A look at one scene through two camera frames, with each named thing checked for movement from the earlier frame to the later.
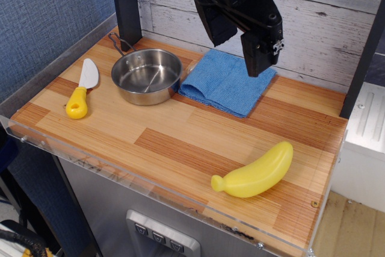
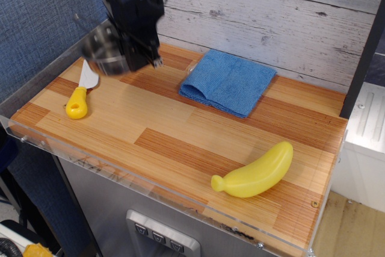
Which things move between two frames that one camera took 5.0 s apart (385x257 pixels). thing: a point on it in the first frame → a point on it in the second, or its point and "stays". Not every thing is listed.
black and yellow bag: x=26 y=238 → x=9 y=248
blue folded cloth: x=220 y=79 stays
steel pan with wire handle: x=145 y=76 → x=103 y=48
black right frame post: x=365 y=61 stays
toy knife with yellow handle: x=77 y=107 stays
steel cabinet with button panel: x=126 y=220 stays
